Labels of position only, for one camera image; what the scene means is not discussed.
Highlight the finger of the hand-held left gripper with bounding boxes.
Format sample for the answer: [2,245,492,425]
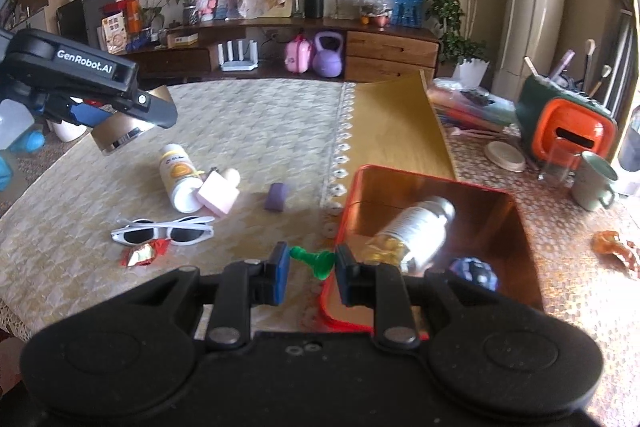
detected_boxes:
[36,93,114,128]
[111,79,179,129]

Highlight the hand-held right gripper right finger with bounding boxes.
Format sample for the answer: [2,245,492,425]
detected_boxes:
[334,243,483,352]

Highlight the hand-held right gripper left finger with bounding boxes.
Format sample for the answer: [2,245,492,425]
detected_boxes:
[145,241,292,352]

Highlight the green plastic piece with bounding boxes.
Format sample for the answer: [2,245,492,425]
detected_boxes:
[289,245,335,281]

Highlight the shiny metal tin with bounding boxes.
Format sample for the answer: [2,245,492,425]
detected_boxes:
[91,86,173,156]

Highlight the white bottle yellow label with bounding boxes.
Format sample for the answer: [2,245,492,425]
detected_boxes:
[159,144,204,214]

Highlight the clear bottle silver cap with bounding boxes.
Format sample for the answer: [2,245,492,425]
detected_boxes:
[362,195,457,276]

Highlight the pink paper note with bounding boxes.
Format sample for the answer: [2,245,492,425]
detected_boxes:
[197,170,240,218]

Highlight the orange tin box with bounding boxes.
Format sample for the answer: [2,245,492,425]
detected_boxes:
[319,164,546,341]

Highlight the black coffee machine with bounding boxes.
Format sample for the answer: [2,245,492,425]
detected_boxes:
[55,0,117,49]

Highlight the blurred blue white object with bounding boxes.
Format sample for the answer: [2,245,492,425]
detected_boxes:
[0,99,47,194]

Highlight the purple eraser block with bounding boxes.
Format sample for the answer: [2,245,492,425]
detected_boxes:
[263,182,290,213]

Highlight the yellow cardboard box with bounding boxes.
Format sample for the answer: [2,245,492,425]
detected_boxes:
[166,32,200,49]

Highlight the orange snack package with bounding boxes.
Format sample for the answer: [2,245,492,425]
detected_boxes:
[116,0,142,36]

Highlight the cream quilted tablecloth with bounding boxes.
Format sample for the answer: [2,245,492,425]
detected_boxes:
[0,78,359,358]

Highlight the white sunglasses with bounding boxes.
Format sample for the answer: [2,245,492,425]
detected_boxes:
[110,215,216,248]

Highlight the white router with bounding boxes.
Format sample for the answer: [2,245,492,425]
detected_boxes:
[216,39,262,72]

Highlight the small potted plant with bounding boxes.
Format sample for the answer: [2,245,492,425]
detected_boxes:
[142,0,201,40]

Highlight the blue patterned ball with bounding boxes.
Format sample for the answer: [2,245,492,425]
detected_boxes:
[447,257,499,293]

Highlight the red candy wrapper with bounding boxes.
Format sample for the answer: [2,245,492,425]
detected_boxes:
[121,239,171,268]

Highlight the pink toy suitcase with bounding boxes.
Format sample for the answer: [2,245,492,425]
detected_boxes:
[284,35,316,74]

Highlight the purple kettlebell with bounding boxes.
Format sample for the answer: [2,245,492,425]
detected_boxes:
[312,31,345,78]

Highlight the round white lid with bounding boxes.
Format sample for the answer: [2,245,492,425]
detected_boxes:
[483,140,527,173]

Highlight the stack of books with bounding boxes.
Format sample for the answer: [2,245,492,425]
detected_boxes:
[427,78,519,138]

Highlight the brown patterned table cover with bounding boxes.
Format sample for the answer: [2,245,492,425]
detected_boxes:
[442,126,640,408]

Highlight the wooden cabinet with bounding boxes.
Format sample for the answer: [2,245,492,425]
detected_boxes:
[116,17,442,84]

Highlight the white planter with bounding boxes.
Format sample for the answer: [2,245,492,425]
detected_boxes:
[452,58,489,88]

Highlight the clear glass cup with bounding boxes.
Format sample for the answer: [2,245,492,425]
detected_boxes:
[537,139,584,183]

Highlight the plastic bag of fruit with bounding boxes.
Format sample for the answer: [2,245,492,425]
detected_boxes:
[352,0,395,28]

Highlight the grey mug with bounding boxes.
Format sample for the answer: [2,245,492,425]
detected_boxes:
[571,151,620,212]

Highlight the orange green organizer box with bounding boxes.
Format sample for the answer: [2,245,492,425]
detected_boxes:
[514,74,619,170]

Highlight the orange hair claw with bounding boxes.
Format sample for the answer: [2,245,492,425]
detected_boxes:
[592,230,640,278]

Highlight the blue package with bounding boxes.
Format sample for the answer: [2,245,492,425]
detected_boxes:
[391,0,426,28]

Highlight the makeup brush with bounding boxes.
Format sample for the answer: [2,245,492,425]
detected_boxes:
[582,39,597,92]
[588,65,613,98]

